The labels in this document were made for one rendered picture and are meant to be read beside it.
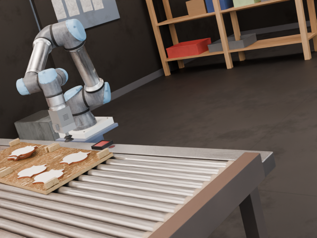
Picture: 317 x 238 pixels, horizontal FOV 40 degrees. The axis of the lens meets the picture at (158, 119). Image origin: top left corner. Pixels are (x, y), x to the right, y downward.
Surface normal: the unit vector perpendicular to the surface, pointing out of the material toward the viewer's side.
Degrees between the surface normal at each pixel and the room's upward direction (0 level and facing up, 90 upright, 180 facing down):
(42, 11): 90
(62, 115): 90
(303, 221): 0
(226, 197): 90
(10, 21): 90
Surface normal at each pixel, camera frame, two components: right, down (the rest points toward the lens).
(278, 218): -0.25, -0.93
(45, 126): -0.61, 0.37
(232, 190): 0.74, 0.00
